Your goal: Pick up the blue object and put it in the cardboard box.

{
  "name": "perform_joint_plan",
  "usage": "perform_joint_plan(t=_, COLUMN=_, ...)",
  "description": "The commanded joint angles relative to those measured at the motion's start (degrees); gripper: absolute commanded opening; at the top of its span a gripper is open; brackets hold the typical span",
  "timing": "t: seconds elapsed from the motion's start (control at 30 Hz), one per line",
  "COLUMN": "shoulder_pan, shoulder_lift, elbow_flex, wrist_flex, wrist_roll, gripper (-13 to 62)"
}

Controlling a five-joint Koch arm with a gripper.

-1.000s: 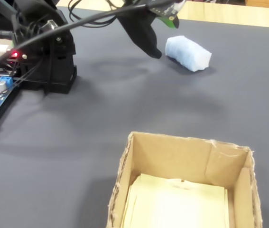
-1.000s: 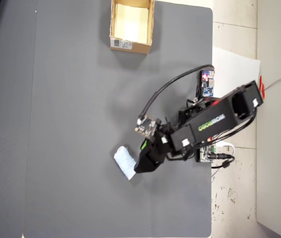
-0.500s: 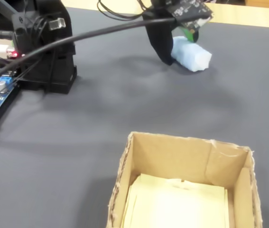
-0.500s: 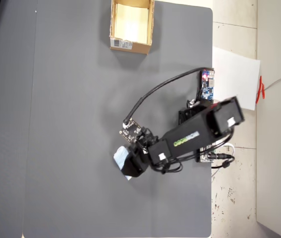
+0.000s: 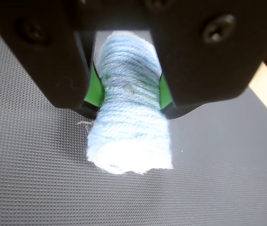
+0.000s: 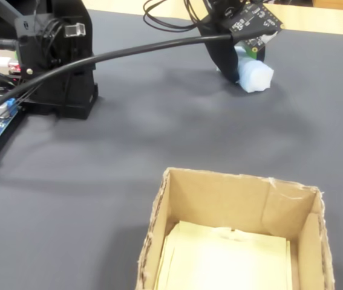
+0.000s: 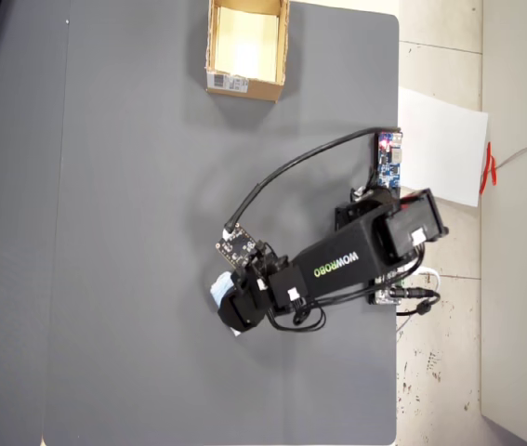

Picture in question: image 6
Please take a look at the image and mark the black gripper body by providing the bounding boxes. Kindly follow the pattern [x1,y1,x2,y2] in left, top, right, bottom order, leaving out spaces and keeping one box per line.
[202,0,245,30]

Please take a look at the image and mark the thick black camera cable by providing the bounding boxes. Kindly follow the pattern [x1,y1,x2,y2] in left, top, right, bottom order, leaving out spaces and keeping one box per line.
[0,32,238,123]

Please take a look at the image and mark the dark grey table mat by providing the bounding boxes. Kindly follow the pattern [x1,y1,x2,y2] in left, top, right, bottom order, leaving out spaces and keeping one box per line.
[0,8,343,290]

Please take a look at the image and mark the black camera circuit board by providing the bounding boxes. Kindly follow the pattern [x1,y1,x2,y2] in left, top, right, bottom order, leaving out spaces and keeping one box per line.
[227,2,286,49]

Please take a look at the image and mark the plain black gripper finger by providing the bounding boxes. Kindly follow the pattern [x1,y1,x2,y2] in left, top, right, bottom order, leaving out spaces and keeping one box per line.
[197,17,241,84]

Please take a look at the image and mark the thin black gripper wires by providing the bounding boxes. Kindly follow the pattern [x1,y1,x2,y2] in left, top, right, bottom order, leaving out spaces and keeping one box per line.
[142,0,212,32]

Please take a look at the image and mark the pale yellow paper sheets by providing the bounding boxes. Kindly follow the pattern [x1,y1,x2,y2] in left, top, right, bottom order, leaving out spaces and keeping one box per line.
[155,220,293,290]

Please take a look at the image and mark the circuit board with red LED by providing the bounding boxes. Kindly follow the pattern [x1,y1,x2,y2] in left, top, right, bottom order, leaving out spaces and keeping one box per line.
[7,61,24,76]

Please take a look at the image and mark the open brown cardboard box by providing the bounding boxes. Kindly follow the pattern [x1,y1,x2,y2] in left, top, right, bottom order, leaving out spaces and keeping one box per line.
[134,167,336,290]

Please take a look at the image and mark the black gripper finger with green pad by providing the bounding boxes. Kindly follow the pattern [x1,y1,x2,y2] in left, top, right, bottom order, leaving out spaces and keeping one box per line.
[234,40,267,62]

